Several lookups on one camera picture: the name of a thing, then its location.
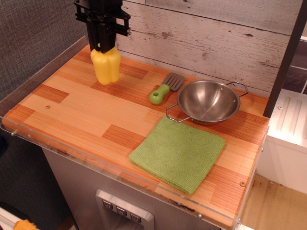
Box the dark right upright post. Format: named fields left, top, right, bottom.
left=263, top=0, right=307, bottom=118

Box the green handled grey spatula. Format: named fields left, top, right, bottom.
left=149, top=72, right=185, bottom=105

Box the stainless steel bowl with handles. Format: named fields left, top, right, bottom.
left=166, top=80, right=249, bottom=125

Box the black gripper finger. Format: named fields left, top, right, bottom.
left=97, top=21, right=117, bottom=53
left=86, top=20, right=99, bottom=51

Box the clear acrylic front guard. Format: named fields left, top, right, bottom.
left=2, top=111, right=269, bottom=230

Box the green knitted cloth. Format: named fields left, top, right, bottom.
left=129, top=117, right=225, bottom=195

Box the silver dispenser button panel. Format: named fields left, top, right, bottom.
left=95, top=189, right=155, bottom=230

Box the yellow toy bell pepper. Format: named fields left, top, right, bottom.
left=90, top=47, right=121, bottom=85

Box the grey toy fridge cabinet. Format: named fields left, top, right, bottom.
left=43, top=149, right=218, bottom=230

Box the yellow orange object bottom left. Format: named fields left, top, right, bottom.
left=13, top=220, right=37, bottom=230

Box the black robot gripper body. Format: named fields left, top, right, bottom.
left=73, top=0, right=130, bottom=36

